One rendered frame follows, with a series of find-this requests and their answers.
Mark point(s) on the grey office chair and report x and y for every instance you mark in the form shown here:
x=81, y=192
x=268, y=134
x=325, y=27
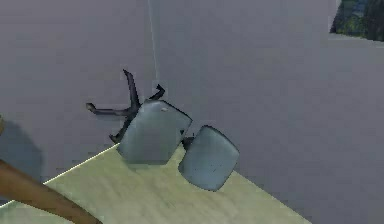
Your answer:
x=156, y=133

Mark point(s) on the pale green table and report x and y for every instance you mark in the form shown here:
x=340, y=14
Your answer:
x=160, y=196

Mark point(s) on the brown wooden pole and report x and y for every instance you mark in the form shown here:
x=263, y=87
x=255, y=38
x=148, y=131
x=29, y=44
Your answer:
x=30, y=191

